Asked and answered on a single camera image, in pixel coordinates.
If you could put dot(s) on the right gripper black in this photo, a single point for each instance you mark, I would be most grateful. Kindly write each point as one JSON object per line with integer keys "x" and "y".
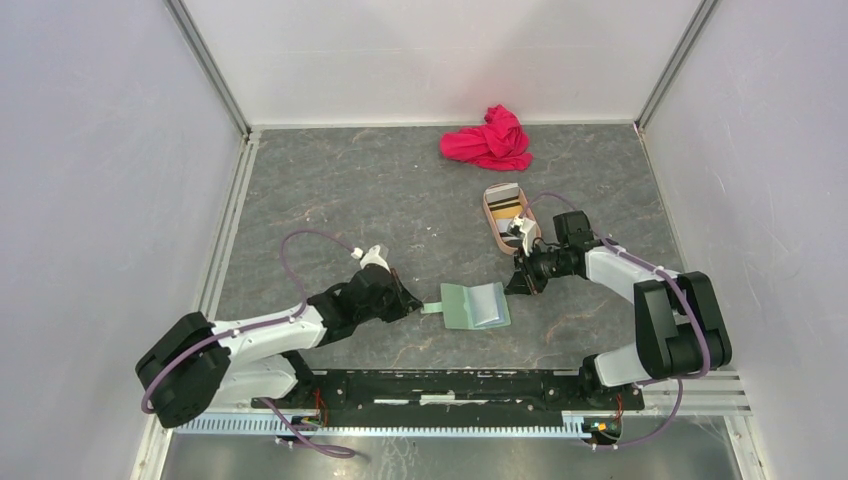
{"x": 521, "y": 281}

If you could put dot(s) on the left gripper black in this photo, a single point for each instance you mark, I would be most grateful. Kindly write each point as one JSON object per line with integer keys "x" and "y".
{"x": 404, "y": 301}

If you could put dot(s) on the green card holder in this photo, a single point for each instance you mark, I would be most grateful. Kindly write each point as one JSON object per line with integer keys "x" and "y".
{"x": 479, "y": 307}

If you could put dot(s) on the grey striped credit card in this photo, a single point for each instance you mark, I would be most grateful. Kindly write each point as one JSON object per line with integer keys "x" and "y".
{"x": 503, "y": 228}

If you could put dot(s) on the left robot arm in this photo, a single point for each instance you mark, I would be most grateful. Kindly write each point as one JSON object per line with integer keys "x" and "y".
{"x": 197, "y": 363}

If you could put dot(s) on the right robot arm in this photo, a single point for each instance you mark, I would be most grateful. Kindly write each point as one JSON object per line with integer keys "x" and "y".
{"x": 679, "y": 327}

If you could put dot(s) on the yellow credit card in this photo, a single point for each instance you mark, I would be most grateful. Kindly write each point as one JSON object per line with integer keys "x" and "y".
{"x": 506, "y": 210}

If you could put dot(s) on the white striped credit card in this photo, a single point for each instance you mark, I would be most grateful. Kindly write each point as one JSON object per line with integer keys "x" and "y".
{"x": 501, "y": 192}

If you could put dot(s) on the pink oval tray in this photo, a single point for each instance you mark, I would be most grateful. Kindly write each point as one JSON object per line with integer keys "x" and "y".
{"x": 512, "y": 247}

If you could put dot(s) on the red cloth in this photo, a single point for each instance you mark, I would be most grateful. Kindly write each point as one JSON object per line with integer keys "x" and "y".
{"x": 500, "y": 143}

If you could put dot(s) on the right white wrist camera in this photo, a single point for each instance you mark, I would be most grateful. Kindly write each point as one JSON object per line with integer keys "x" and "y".
{"x": 526, "y": 230}

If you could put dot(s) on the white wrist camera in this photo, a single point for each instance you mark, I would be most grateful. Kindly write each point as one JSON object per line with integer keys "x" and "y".
{"x": 374, "y": 256}
{"x": 526, "y": 230}

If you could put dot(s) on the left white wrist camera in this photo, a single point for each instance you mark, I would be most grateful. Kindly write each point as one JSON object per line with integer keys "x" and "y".
{"x": 374, "y": 256}

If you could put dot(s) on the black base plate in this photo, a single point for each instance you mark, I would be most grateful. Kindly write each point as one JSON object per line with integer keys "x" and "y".
{"x": 453, "y": 398}

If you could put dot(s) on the white slotted cable duct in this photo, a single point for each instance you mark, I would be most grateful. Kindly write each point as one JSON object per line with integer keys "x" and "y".
{"x": 269, "y": 424}

